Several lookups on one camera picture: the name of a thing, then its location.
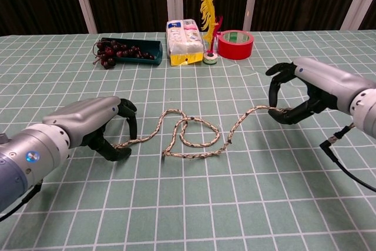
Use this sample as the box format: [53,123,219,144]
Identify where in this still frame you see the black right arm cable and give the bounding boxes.
[319,123,376,193]

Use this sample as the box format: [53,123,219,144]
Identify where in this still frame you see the red tape roll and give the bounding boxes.
[217,29,254,61]

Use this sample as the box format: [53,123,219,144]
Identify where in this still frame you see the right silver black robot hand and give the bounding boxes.
[266,57,376,125]

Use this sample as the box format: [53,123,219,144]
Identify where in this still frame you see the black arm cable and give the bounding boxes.
[319,123,376,193]
[0,183,43,222]

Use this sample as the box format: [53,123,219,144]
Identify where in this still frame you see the dark red cherry bunch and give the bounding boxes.
[92,39,156,70]

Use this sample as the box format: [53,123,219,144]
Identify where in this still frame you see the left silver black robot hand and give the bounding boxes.
[42,96,138,162]

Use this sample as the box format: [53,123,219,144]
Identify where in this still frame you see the teal plastic tray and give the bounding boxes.
[99,38,163,66]

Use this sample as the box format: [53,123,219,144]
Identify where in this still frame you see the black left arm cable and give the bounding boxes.
[0,183,43,222]

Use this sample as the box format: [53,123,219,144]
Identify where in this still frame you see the green checked tablecloth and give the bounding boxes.
[0,29,376,251]

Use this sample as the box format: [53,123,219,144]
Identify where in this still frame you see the yellow feather shuttlecock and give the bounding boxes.
[200,0,224,65]

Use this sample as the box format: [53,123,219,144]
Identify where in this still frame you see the beige braided rope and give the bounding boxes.
[113,105,293,159]

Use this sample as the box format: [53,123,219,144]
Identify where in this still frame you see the white yellow snack package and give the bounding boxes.
[166,19,204,66]

